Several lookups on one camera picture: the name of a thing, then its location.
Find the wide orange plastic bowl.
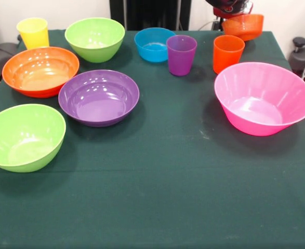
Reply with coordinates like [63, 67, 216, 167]
[2, 46, 80, 99]

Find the black office chair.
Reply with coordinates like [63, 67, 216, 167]
[0, 19, 20, 84]

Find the lime green plastic bowl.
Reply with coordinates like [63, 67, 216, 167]
[0, 103, 67, 173]
[64, 17, 126, 63]

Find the dark green tablecloth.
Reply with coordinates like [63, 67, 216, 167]
[0, 29, 305, 249]

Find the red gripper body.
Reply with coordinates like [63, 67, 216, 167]
[213, 3, 253, 19]

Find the yellow plastic cup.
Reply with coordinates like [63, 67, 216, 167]
[16, 17, 50, 50]

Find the black stand with knob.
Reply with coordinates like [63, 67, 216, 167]
[288, 37, 305, 88]

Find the purple plastic bowl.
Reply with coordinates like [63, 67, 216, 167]
[58, 69, 140, 128]

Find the orange plastic cup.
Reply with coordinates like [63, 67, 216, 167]
[213, 35, 246, 75]

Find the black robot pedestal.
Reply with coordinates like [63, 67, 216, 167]
[110, 0, 192, 31]

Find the purple plastic cup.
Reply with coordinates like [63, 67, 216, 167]
[166, 35, 197, 77]

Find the pink plastic bowl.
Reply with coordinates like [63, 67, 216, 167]
[214, 61, 305, 137]

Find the grey cable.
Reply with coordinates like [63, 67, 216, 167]
[197, 20, 215, 31]

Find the small orange plastic bowl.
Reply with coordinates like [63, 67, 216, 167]
[221, 14, 264, 42]

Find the blue plastic bowl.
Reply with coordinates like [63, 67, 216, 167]
[134, 27, 177, 63]

